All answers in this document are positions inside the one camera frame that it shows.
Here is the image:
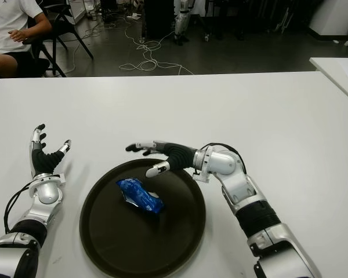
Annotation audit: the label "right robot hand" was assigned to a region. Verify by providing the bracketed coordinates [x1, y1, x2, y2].
[125, 140, 198, 178]

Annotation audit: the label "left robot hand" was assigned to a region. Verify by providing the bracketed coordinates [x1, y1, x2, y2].
[30, 123, 73, 178]

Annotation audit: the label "blue Oreo packet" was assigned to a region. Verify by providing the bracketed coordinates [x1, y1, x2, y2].
[115, 178, 165, 215]

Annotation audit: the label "round dark brown tray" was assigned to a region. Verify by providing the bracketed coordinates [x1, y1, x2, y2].
[79, 158, 206, 278]

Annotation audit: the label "silver humanoid robot legs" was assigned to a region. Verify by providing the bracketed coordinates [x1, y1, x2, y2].
[172, 0, 195, 46]

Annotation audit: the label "black folding chair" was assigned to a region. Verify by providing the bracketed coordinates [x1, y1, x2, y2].
[23, 0, 94, 78]

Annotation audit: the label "seated person in white shirt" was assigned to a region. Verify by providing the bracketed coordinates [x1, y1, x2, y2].
[0, 0, 53, 87]

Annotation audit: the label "white low shelf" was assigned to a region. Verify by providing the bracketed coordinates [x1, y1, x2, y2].
[66, 0, 89, 24]

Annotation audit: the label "folded metal stand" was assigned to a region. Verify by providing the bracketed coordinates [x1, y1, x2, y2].
[274, 5, 292, 35]

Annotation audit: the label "white side table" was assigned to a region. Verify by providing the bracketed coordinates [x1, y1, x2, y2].
[309, 57, 348, 107]

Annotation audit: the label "white cabinet with black base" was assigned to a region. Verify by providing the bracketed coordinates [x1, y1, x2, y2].
[308, 0, 348, 41]

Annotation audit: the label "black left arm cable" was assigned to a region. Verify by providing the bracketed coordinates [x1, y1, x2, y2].
[5, 181, 37, 234]

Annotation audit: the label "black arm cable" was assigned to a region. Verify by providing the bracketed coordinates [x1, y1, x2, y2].
[5, 181, 37, 234]
[201, 142, 248, 174]

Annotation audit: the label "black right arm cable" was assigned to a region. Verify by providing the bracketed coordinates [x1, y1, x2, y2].
[201, 142, 248, 174]

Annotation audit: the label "white floor cable tangle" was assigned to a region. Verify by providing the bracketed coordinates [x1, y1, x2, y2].
[65, 11, 194, 75]

